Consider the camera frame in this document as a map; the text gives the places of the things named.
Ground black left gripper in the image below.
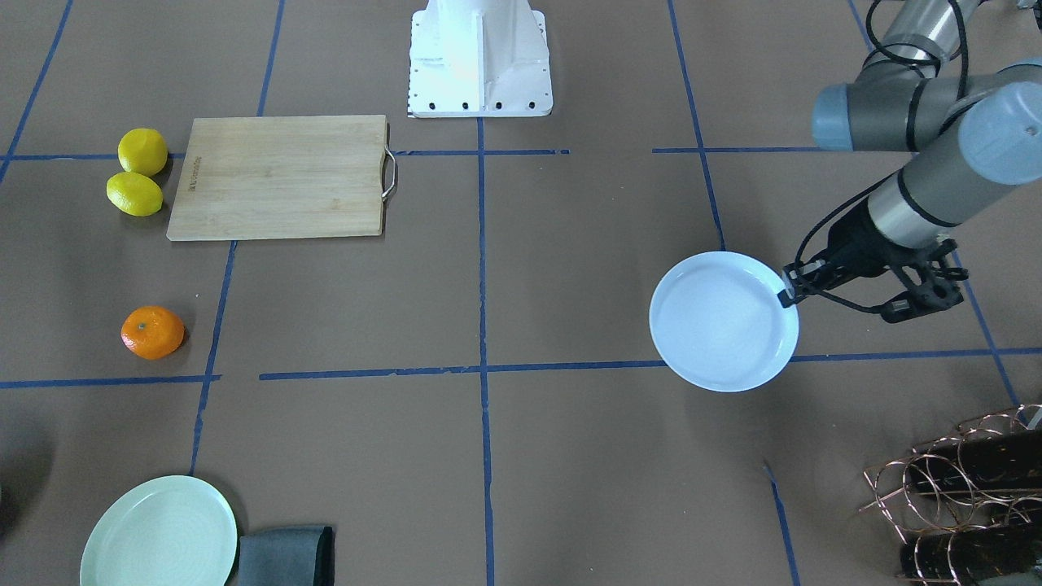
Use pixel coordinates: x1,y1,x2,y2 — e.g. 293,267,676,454
777,203,969,324

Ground light blue plate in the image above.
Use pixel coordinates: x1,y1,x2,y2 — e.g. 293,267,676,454
648,250,800,393

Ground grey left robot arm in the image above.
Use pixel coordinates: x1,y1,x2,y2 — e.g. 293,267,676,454
777,1,1041,323

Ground light green plate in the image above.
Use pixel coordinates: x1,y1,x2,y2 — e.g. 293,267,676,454
79,475,239,585

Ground upper black bottle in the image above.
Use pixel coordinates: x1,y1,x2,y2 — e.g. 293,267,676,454
904,430,1041,498

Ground black bottle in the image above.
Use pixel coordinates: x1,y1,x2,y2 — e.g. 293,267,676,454
904,430,1041,498
898,524,1041,585

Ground lower black bottle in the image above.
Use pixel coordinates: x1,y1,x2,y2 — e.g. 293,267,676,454
898,524,1041,585

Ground wooden cutting board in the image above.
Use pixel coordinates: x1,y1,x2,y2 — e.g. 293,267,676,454
167,115,397,242

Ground grey folded cloth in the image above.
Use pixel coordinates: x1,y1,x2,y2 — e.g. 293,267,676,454
237,524,334,585

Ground orange mandarin fruit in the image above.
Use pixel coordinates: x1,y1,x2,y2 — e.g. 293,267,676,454
120,306,187,360

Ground lower yellow lemon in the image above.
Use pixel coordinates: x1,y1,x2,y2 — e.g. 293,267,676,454
107,171,164,216

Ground yellow lemon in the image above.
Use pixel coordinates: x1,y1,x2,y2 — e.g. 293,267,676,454
116,129,169,177
107,171,164,216

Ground upper yellow lemon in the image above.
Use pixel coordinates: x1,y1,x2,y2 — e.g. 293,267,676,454
116,129,169,177

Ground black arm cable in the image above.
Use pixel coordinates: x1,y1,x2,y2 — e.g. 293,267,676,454
794,0,974,314

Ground copper wire rack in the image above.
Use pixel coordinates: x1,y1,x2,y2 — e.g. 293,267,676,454
863,404,1041,585

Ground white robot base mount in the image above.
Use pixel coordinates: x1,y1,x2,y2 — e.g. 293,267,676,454
407,1,554,119

